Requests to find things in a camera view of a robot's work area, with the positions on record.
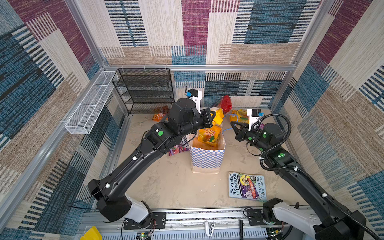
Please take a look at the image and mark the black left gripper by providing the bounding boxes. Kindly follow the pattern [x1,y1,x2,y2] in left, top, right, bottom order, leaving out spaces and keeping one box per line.
[177,109,216,141]

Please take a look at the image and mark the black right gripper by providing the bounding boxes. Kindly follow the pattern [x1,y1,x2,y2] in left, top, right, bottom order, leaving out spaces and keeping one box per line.
[229,121,270,153]

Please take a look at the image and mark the yellow snack bag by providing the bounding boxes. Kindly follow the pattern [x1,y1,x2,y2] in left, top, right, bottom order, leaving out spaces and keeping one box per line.
[230,110,249,124]
[213,109,224,126]

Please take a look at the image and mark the yellow gummy bag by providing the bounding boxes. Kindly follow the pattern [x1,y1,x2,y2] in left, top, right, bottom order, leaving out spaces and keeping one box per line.
[198,125,222,147]

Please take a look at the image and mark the blue checkered paper bag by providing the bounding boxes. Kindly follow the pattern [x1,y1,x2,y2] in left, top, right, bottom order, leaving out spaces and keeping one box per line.
[187,126,226,174]

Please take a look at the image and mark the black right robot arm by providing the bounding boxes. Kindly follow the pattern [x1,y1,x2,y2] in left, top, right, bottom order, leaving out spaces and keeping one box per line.
[231,122,371,240]

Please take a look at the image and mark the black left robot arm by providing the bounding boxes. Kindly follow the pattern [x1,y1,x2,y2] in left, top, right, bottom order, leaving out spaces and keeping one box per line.
[88,98,216,225]

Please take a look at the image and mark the red candy bag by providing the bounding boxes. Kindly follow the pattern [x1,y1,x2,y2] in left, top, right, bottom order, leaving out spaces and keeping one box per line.
[219,95,233,115]

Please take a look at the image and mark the purple Fox's candy bag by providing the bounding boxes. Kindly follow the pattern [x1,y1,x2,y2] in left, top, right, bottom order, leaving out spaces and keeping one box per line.
[168,137,190,157]

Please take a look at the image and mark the orange snack bag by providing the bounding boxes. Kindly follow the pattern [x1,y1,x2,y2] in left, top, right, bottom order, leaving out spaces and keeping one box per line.
[152,106,170,122]

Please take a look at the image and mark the treehouse children's book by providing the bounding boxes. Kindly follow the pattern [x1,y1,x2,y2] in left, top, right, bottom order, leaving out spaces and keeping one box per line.
[229,172,267,202]

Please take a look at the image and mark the yellow object bottom edge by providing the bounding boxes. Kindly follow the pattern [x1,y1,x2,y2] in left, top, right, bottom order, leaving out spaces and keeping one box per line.
[80,227,102,240]

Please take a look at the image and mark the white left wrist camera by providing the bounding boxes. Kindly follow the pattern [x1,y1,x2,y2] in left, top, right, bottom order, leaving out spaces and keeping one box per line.
[185,89,203,113]

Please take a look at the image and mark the black wire shelf rack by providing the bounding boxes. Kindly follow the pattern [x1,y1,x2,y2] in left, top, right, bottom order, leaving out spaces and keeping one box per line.
[112,68,175,114]

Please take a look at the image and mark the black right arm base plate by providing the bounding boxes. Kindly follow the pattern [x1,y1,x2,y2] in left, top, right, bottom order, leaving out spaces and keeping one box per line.
[243,208,275,226]

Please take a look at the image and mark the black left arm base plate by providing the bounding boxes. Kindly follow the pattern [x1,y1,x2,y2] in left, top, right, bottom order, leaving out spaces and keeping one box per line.
[123,212,167,230]

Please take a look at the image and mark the white mesh wall basket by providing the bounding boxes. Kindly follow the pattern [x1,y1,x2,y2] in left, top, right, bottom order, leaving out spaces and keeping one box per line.
[65,71,116,135]

